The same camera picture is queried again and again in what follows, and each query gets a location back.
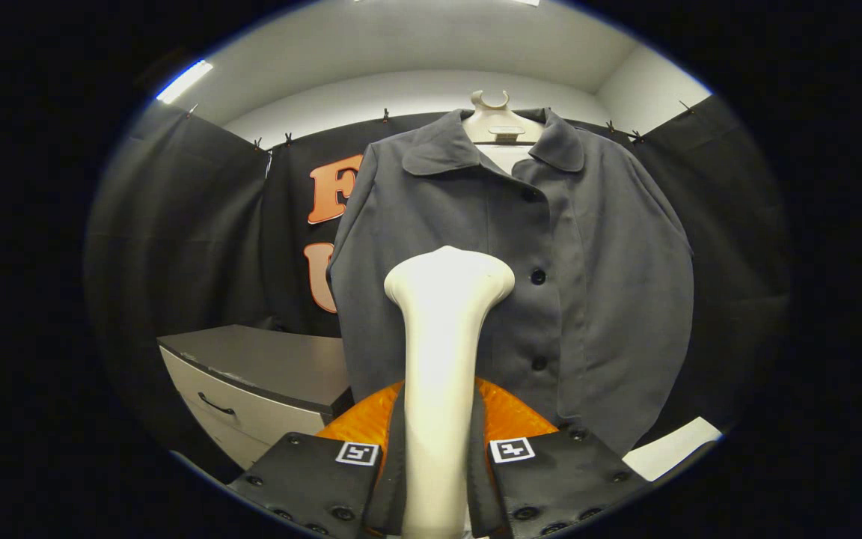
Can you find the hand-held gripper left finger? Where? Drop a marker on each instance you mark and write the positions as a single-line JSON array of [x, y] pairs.
[[396, 464]]

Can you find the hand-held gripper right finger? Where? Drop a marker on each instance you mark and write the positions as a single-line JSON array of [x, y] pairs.
[[477, 464]]

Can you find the grey button-up shirt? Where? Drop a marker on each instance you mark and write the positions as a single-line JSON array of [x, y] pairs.
[[610, 284]]

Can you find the grey drawer cabinet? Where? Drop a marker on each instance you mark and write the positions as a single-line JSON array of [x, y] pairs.
[[266, 374]]

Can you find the white flat board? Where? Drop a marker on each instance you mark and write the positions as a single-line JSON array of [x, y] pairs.
[[670, 449]]

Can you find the white mannequin torso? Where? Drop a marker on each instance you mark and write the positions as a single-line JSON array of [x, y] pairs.
[[502, 127]]

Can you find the ceiling light strip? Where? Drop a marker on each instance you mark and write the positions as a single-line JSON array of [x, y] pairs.
[[184, 81]]

